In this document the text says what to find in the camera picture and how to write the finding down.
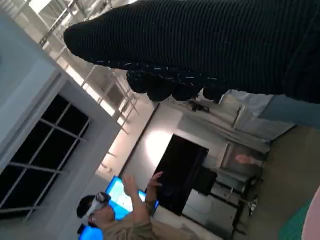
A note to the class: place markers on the white headset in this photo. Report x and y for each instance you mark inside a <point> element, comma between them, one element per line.
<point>97,202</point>

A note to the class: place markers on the small black monitor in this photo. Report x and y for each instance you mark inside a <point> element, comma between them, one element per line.
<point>207,181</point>

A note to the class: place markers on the small black device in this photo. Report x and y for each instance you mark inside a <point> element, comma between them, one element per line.
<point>197,107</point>

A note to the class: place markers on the white metal cabinet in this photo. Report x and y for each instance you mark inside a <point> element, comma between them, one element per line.
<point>260,125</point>

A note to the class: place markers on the pink bowl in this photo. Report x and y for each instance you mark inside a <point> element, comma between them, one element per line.
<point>313,217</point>

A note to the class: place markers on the blue lit monitor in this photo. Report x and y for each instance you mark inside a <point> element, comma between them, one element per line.
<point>116,191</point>
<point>91,233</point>

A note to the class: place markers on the green cutting mat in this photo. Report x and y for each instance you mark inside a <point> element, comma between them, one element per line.
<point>296,220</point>

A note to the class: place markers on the person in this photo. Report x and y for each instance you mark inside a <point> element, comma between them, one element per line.
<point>140,225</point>

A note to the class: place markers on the black frame desk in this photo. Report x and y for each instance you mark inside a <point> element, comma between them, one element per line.
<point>235,197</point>

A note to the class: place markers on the large paned window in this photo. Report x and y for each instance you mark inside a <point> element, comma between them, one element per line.
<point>42,155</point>

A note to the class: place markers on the black knitted glove right hand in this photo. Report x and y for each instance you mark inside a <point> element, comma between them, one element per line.
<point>200,40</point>

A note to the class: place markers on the large black screen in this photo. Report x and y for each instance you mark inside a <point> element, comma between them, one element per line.
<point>180,162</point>

